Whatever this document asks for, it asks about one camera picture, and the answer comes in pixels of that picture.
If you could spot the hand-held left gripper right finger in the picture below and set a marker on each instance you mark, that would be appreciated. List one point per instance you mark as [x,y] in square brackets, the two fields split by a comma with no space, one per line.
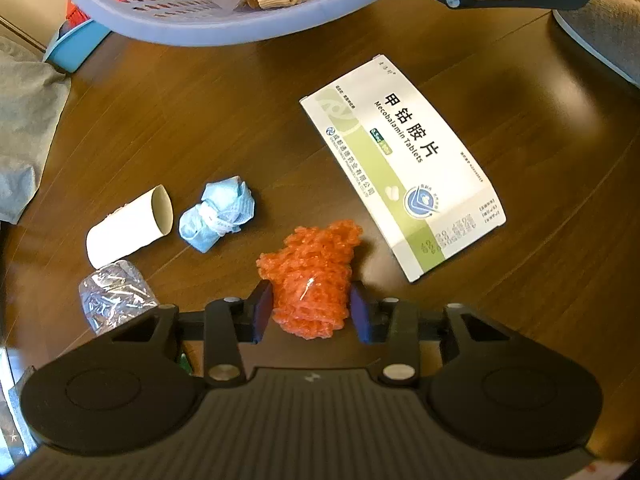
[361,315]

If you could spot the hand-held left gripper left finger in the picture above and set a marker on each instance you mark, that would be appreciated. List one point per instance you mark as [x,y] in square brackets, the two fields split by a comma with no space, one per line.
[262,310]

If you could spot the teal star-print blanket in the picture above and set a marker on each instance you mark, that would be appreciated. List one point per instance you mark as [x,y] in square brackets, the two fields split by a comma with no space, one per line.
[12,410]

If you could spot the lavender plastic mesh basket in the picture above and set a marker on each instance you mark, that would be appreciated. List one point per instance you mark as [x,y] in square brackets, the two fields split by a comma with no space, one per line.
[150,30]

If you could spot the orange foam fruit net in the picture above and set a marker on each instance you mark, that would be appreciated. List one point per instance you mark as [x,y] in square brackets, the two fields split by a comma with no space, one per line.
[310,270]

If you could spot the white and green medicine box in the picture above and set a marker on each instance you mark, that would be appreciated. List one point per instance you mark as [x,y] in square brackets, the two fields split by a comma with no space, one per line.
[400,160]

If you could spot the blue and red box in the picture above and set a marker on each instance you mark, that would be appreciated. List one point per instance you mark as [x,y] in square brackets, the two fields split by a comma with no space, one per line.
[75,47]

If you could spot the grey-green bed skirt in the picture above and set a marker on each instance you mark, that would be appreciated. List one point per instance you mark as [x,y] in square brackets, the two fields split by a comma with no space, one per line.
[25,125]

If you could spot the white cardboard tube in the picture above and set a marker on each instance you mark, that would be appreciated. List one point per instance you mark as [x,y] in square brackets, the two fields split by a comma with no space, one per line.
[125,230]

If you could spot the blue face mask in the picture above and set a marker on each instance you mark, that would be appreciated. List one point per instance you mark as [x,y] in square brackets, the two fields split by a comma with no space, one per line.
[215,215]

